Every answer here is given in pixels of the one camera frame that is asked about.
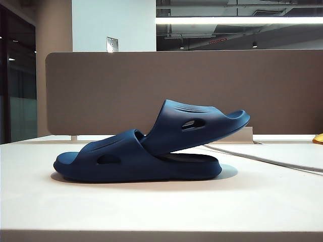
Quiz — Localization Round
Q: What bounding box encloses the blue rubber slipper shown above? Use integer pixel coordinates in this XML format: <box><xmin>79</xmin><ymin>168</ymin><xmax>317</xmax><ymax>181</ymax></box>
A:
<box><xmin>140</xmin><ymin>99</ymin><xmax>251</xmax><ymax>156</ymax></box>
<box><xmin>52</xmin><ymin>128</ymin><xmax>223</xmax><ymax>183</ymax></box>

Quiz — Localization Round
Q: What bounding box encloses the brown desk partition panel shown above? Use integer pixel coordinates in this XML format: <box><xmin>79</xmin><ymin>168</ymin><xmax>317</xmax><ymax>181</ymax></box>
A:
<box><xmin>45</xmin><ymin>49</ymin><xmax>323</xmax><ymax>137</ymax></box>

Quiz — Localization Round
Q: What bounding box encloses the white ceiling light strip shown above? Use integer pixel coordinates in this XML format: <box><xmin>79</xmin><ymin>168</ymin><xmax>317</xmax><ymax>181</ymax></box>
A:
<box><xmin>155</xmin><ymin>16</ymin><xmax>323</xmax><ymax>25</ymax></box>

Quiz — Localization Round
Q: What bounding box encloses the silver wall switch plate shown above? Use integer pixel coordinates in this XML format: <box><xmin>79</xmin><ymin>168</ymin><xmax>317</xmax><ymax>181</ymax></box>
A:
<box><xmin>105</xmin><ymin>36</ymin><xmax>119</xmax><ymax>52</ymax></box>

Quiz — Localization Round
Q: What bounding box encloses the grey cable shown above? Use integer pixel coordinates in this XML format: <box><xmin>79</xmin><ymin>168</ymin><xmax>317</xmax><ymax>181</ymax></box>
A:
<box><xmin>209</xmin><ymin>143</ymin><xmax>323</xmax><ymax>173</ymax></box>

